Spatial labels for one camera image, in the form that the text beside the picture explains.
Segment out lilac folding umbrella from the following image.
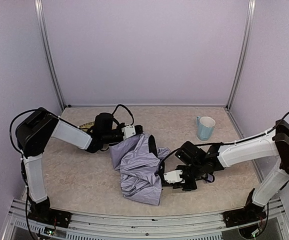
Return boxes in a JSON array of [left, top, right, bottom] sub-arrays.
[[108, 134, 180, 206]]

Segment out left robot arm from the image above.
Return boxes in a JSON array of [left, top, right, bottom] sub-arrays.
[[9, 107, 127, 222]]

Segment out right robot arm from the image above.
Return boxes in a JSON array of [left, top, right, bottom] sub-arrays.
[[164, 119, 289, 228]]

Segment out light blue ceramic mug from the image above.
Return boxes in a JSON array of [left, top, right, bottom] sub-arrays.
[[196, 116, 216, 141]]

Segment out woven bamboo tray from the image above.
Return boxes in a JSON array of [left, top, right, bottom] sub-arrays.
[[78, 121, 95, 131]]

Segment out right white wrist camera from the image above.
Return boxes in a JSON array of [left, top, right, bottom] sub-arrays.
[[163, 169, 184, 184]]

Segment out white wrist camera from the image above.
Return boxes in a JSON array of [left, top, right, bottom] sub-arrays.
[[121, 125, 144, 140], [163, 169, 184, 184]]

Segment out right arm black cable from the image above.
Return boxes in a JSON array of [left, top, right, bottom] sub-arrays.
[[156, 141, 238, 176]]

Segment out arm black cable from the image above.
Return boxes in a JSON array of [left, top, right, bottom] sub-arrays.
[[112, 104, 135, 126], [156, 141, 238, 176]]

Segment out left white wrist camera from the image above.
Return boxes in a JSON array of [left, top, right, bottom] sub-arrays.
[[121, 125, 144, 140]]

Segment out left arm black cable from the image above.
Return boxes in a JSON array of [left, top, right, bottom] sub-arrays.
[[112, 104, 135, 126]]

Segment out front aluminium rail base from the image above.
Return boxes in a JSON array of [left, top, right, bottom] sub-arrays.
[[0, 198, 289, 240]]

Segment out right aluminium frame post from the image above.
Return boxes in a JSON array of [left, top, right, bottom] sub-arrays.
[[226, 0, 257, 112]]

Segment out aluminium frame post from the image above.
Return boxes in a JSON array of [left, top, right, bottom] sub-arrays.
[[226, 0, 257, 112], [34, 0, 66, 111]]

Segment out left aluminium frame post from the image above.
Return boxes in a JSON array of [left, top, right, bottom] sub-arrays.
[[34, 0, 66, 111]]

